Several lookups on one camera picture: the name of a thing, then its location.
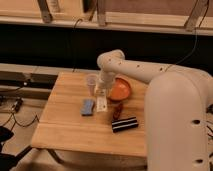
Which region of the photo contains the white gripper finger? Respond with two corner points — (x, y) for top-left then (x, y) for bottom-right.
(106, 88), (112, 99)
(95, 87), (104, 97)

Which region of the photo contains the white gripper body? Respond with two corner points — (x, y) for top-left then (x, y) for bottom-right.
(98, 70), (116, 89)

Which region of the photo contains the translucent plastic cup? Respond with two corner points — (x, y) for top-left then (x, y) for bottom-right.
(86, 74), (97, 96)

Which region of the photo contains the wooden table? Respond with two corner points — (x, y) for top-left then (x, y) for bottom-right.
(31, 72), (146, 157)

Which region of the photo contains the dark red small object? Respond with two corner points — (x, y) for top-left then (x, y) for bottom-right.
(113, 103), (123, 120)

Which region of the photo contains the black cables left floor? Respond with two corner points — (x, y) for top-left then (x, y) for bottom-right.
(0, 93), (40, 134)

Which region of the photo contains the black hanging cable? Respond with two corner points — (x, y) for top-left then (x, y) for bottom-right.
(70, 18), (84, 73)

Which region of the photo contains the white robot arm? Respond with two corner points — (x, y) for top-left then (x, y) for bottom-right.
(97, 50), (213, 171)

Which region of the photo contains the white plastic bottle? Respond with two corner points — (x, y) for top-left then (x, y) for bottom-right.
(96, 91), (107, 112)

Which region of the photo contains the blue sponge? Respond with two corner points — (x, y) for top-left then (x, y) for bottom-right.
(81, 99), (95, 116)

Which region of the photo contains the black white striped block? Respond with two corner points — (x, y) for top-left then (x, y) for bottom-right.
(111, 117), (138, 133)

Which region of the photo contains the orange ceramic bowl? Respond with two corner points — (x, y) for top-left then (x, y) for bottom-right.
(108, 77), (131, 101)

